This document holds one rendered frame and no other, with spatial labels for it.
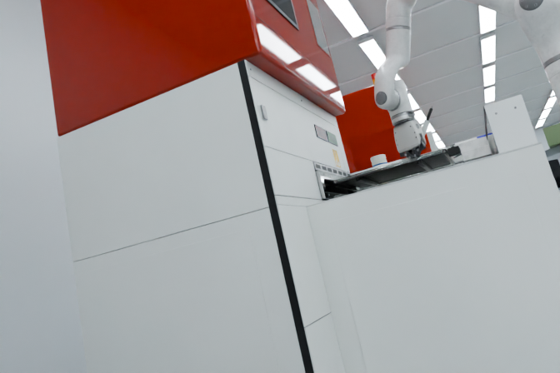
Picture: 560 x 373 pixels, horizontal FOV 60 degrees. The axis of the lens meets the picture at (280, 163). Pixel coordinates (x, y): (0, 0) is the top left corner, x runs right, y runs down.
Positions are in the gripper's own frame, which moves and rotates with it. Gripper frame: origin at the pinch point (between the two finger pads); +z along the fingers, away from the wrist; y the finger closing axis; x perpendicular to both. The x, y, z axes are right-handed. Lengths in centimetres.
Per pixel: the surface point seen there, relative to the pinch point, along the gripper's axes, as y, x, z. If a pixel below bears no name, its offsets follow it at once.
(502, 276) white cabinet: -36, 36, 39
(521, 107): -48, 23, 0
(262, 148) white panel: -3, 73, -5
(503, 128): -43, 26, 4
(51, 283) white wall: 156, 83, 8
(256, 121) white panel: -3, 74, -13
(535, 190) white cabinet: -47, 30, 21
